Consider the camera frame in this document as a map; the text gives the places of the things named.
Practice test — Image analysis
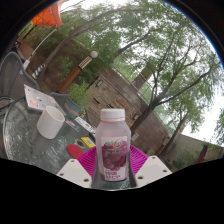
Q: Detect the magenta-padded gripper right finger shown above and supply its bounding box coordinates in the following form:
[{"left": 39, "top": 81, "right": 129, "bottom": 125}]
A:
[{"left": 127, "top": 144, "right": 173, "bottom": 188}]

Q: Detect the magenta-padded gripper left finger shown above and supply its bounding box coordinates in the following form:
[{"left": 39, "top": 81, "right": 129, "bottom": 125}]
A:
[{"left": 56, "top": 145, "right": 100, "bottom": 189}]

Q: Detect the pink drink bottle white cap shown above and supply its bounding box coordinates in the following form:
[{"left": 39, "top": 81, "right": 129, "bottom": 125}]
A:
[{"left": 94, "top": 108, "right": 132, "bottom": 183}]

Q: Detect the flat round red coaster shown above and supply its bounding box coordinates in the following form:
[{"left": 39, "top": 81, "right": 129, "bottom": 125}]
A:
[{"left": 66, "top": 143, "right": 85, "bottom": 160}]

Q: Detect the yellow card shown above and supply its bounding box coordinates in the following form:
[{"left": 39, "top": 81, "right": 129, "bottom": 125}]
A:
[{"left": 80, "top": 136, "right": 97, "bottom": 149}]

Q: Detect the white booklet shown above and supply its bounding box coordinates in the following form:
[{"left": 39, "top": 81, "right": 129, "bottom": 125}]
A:
[{"left": 73, "top": 115, "right": 97, "bottom": 134}]

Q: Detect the white cup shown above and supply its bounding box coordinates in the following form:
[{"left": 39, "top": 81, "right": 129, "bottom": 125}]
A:
[{"left": 36, "top": 105, "right": 66, "bottom": 140}]

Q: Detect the green plant in blue pot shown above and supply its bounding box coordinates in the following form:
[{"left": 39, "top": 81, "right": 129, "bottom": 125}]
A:
[{"left": 63, "top": 81, "right": 93, "bottom": 119}]

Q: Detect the blue yellow striped cone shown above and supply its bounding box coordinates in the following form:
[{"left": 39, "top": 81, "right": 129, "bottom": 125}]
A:
[{"left": 31, "top": 63, "right": 47, "bottom": 80}]

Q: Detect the grey wicker chair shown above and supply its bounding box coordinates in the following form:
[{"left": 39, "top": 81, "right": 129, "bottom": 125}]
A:
[{"left": 0, "top": 51, "right": 41, "bottom": 116}]

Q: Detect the orange canopy tent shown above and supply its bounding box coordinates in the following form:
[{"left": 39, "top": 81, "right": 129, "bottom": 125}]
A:
[{"left": 30, "top": 1, "right": 64, "bottom": 29}]

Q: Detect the wooden lamp post with globe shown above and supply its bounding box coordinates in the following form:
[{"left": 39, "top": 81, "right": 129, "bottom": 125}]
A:
[{"left": 56, "top": 50, "right": 99, "bottom": 95}]

